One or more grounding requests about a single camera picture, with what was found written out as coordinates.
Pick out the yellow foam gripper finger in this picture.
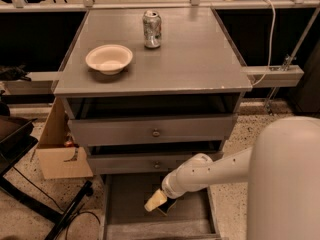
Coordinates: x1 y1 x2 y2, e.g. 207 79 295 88
144 189 167 212

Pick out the dark green yellow sponge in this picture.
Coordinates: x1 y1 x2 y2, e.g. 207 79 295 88
157 199 177 216

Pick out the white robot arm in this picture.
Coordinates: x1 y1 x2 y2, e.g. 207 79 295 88
145 116 320 240

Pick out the grey open bottom drawer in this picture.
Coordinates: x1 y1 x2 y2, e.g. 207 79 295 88
99 173 221 240

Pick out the grey middle drawer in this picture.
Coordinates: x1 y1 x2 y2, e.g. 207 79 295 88
87 152 196 175

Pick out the grey top drawer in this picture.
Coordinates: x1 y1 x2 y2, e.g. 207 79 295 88
68 114 237 146

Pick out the grey drawer cabinet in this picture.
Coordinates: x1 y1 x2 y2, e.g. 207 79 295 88
54 7 251 160

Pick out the black stand leg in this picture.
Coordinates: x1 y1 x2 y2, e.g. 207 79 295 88
44 181 93 240

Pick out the cardboard box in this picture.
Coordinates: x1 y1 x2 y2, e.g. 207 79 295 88
36 98 93 179

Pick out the white paper bowl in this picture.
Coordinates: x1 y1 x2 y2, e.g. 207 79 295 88
85 45 133 75

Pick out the silver soda can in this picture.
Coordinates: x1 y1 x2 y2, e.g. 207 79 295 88
142 10 162 49

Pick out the black floor cable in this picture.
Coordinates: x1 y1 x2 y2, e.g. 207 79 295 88
13 166 102 240

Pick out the aluminium frame rail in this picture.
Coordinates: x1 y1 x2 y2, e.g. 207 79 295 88
0 65 304 95

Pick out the white cable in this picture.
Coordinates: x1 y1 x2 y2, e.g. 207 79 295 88
250 0 278 88

